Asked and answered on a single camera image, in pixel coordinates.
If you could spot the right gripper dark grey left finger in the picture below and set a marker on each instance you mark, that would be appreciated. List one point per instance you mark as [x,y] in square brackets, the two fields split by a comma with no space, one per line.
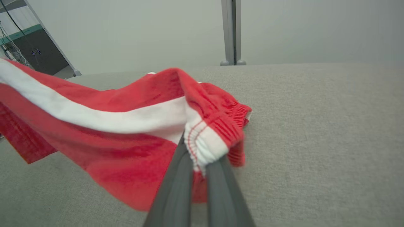
[175,195]

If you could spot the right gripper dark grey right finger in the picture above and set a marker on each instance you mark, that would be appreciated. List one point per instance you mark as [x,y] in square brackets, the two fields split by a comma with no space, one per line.
[225,198]

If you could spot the red shorts with white stripe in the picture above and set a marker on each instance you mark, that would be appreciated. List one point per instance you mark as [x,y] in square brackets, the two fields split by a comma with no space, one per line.
[126,148]

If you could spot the grey fabric sofa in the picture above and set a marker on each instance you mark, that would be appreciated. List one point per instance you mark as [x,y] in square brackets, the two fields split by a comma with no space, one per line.
[315,142]

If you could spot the black cabinet with teal trim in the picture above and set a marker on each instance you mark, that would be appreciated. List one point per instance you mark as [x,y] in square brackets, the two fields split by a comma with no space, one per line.
[41,53]

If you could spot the grey partition post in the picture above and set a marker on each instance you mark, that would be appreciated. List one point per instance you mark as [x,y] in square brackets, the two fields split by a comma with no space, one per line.
[228,31]

